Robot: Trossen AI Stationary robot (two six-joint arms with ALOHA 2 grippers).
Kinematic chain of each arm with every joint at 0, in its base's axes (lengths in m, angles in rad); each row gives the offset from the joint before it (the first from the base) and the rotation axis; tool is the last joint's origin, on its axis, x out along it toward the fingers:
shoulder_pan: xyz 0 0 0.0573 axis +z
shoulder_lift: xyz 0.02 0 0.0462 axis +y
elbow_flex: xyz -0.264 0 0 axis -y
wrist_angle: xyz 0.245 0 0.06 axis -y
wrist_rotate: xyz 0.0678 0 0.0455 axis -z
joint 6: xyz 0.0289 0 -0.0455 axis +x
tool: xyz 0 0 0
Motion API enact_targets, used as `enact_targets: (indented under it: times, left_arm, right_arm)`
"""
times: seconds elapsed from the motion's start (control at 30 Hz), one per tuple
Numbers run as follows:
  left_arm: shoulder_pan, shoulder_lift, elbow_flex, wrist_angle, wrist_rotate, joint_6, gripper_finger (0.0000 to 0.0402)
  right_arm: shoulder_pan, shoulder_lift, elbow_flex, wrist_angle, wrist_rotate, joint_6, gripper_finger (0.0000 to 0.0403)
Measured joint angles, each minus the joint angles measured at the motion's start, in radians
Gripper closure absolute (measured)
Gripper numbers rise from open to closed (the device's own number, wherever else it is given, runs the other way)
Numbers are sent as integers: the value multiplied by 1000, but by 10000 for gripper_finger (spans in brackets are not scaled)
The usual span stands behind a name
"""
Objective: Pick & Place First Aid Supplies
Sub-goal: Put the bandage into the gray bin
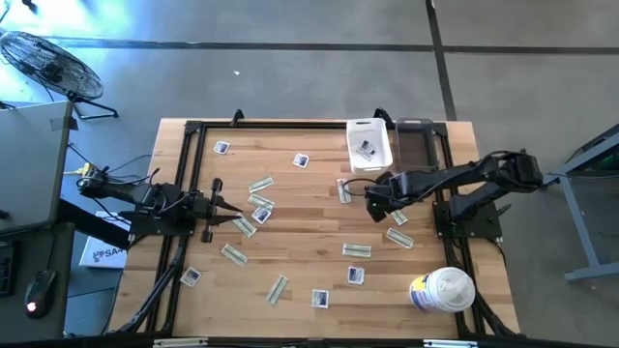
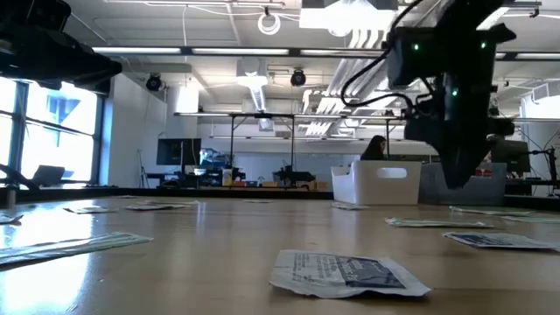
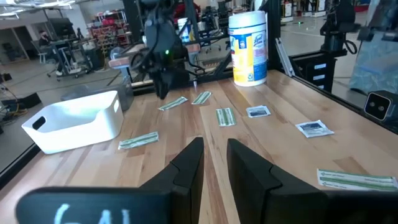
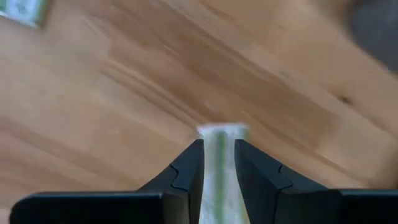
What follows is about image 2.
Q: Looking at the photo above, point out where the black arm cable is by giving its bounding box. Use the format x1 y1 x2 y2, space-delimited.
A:
339 0 425 109

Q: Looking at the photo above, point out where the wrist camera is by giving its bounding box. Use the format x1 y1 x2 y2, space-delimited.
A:
0 0 72 32
387 24 447 88

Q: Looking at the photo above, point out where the blue white alcohol pad packet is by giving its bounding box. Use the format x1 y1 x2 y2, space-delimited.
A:
442 230 560 253
269 248 433 300
123 203 189 212

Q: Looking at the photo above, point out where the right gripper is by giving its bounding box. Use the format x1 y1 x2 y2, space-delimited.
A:
404 108 517 190

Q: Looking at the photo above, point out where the white plastic bin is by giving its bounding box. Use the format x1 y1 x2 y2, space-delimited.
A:
331 159 423 207

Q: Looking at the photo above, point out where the black computer monitor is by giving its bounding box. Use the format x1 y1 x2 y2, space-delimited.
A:
489 138 531 175
156 138 202 166

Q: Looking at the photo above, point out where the white ceiling light panel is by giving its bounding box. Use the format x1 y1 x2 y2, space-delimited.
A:
299 0 399 32

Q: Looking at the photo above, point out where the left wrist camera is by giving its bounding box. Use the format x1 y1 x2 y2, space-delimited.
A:
0 0 72 32

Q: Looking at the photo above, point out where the white cable coil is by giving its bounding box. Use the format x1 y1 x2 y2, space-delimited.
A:
256 11 282 36

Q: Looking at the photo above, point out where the white ceiling duct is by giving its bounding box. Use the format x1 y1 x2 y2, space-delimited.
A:
235 58 269 113

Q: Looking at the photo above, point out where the black metal background frame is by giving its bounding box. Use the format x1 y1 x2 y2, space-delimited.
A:
173 111 406 187

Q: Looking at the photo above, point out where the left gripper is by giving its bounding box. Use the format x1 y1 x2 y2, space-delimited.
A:
0 30 124 95

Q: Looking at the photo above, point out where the person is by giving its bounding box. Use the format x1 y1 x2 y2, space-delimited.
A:
360 134 389 162

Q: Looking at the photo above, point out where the dark laptop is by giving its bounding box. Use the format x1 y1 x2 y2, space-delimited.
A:
31 164 67 187

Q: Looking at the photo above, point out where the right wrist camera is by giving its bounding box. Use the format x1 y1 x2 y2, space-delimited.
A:
387 24 447 88

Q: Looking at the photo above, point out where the large bright window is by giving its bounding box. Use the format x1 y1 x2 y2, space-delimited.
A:
0 76 100 185

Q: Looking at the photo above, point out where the grey plastic bin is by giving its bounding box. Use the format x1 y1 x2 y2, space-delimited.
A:
418 162 508 207

